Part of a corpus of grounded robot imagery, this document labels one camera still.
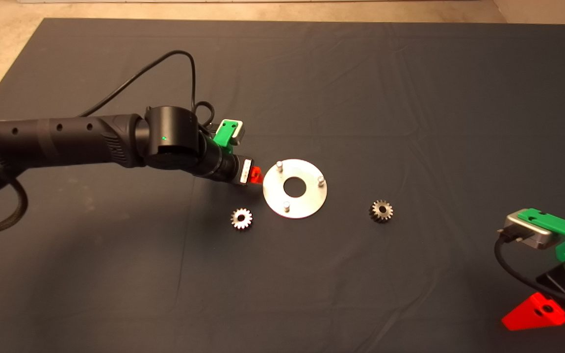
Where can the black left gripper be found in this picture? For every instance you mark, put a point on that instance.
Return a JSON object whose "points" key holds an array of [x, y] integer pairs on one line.
{"points": [[238, 169]]}

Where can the steel planetary gear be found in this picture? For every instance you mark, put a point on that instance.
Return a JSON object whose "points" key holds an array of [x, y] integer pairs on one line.
{"points": [[246, 221], [376, 215]]}

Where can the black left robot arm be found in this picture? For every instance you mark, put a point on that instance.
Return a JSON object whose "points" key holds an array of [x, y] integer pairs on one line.
{"points": [[66, 142]]}

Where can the round metal carrier plate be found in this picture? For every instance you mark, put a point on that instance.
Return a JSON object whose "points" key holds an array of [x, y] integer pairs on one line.
{"points": [[307, 201]]}

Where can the dark grey table cloth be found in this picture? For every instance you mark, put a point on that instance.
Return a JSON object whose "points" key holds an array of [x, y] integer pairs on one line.
{"points": [[410, 98]]}

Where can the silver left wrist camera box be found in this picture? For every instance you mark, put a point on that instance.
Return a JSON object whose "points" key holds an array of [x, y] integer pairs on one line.
{"points": [[241, 133]]}

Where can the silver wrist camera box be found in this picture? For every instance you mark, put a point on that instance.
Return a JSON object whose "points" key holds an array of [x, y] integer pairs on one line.
{"points": [[241, 133], [532, 234]]}

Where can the green left camera mount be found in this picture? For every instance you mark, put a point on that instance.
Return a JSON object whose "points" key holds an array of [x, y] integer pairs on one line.
{"points": [[223, 133]]}

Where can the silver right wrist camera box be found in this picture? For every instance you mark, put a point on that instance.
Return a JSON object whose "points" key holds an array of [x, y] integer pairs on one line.
{"points": [[532, 234]]}

